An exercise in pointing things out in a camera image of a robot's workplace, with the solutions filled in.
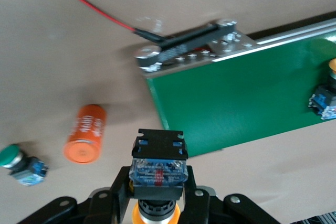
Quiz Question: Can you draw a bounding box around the yellow cap push button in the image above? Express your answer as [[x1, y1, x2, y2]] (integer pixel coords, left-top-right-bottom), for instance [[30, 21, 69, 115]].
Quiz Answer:
[[308, 58, 336, 121], [128, 129, 188, 224]]

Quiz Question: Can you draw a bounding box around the red and black wire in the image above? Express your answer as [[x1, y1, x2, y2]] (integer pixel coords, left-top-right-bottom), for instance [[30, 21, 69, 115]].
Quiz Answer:
[[35, 0, 169, 49]]

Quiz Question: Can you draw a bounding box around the orange cylinder marked 4680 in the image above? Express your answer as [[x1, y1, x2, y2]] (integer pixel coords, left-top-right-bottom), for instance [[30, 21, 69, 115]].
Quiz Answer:
[[62, 104, 108, 164]]

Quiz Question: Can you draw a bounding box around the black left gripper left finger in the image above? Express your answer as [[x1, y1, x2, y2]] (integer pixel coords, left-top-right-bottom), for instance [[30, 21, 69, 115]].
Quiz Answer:
[[18, 166, 133, 224]]

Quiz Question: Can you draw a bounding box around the green belt conveyor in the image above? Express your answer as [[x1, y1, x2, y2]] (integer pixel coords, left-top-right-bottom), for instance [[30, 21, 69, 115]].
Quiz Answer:
[[133, 11, 336, 158]]

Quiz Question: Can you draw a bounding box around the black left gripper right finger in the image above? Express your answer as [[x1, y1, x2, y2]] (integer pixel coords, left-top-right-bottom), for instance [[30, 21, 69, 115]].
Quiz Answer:
[[180, 166, 281, 224]]

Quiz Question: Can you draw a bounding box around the green cap push button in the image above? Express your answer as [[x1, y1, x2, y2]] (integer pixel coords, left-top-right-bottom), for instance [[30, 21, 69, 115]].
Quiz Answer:
[[0, 144, 50, 187]]

